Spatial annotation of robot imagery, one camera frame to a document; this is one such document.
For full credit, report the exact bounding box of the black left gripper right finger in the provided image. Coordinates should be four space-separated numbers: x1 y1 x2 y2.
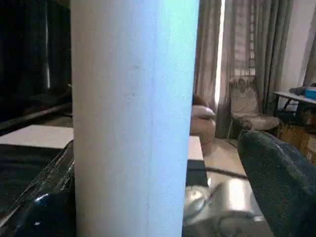
237 130 316 237

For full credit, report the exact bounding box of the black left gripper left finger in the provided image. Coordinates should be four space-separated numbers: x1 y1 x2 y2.
0 140 76 237

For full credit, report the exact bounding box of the white plastic table leg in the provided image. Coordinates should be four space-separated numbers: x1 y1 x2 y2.
70 0 200 237

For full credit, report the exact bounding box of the black work mat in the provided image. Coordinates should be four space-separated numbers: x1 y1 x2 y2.
0 143 208 210

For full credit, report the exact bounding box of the brown cardboard box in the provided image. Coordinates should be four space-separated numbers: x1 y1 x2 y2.
280 122 316 163

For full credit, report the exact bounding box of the beige armchair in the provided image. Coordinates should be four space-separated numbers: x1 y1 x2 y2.
228 76 282 139

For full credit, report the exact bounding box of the grey folding table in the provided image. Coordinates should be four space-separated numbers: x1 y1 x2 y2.
273 90 316 119

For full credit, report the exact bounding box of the brown round seat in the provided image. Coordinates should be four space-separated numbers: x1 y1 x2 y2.
192 95 216 145

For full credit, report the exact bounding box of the beige window curtain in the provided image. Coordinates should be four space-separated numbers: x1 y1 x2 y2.
254 0 293 117
195 0 224 139

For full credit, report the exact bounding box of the black floor cable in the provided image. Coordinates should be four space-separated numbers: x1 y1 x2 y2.
204 165 247 178

